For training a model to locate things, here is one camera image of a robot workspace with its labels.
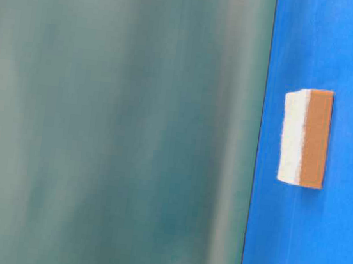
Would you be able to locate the green backdrop panel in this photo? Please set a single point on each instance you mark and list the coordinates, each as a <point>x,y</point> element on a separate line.
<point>129,129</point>

